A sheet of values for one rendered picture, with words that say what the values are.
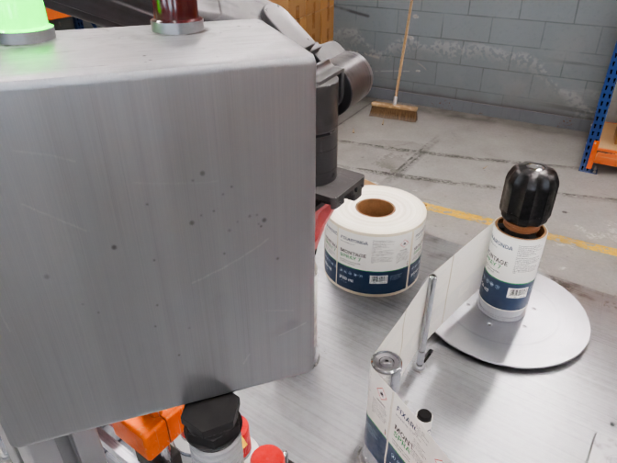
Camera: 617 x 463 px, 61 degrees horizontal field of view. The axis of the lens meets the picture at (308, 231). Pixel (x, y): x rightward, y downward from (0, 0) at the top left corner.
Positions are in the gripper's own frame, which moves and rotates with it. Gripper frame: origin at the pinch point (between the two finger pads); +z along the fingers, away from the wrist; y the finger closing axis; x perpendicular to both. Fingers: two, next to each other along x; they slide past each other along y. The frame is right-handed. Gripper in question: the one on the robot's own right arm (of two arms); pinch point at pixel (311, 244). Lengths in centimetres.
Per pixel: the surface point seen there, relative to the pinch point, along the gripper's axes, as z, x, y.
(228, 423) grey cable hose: -9.9, 29.4, -14.3
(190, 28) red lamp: -29.0, 23.3, -8.9
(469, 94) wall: 111, -408, 108
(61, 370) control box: -14.9, 34.3, -8.4
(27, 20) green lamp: -29.9, 28.9, -4.5
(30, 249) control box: -21.9, 33.8, -8.6
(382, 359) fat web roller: 12.6, 0.4, -10.4
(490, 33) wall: 59, -409, 99
